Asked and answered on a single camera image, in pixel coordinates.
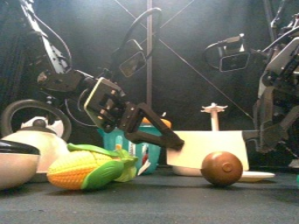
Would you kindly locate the toy frying pan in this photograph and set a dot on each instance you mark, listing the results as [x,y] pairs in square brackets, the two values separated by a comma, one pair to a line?
[14,170]

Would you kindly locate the teal basket orange rim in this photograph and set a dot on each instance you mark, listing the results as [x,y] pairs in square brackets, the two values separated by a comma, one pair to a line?
[110,140]

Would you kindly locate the orange toy fruit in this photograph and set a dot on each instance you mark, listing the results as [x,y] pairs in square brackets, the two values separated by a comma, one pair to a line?
[165,122]

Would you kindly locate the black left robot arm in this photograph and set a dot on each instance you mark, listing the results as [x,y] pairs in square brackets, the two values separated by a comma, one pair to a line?
[57,73]

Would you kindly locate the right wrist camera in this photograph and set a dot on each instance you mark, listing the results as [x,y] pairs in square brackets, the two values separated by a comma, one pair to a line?
[233,61]

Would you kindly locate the white star-topped stand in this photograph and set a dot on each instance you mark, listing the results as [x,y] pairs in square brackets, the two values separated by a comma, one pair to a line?
[213,118]

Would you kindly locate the brown toy kiwi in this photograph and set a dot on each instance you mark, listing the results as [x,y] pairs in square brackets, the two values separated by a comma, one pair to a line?
[221,169]

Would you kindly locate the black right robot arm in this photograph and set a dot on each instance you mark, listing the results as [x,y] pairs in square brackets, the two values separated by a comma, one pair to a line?
[285,20]

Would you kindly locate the yellow toy corn cob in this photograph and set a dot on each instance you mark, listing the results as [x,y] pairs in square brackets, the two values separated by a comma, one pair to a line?
[82,170]

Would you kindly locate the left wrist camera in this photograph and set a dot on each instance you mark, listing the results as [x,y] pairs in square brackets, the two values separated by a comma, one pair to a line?
[132,61]

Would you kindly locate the small white plate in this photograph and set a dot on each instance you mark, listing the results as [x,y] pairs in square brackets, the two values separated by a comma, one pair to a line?
[259,176]

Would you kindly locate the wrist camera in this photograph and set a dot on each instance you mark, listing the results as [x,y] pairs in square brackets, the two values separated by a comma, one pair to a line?
[132,61]
[233,61]

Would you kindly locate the vertical metal frame pole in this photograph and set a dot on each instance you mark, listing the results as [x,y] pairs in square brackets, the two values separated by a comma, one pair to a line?
[149,43]

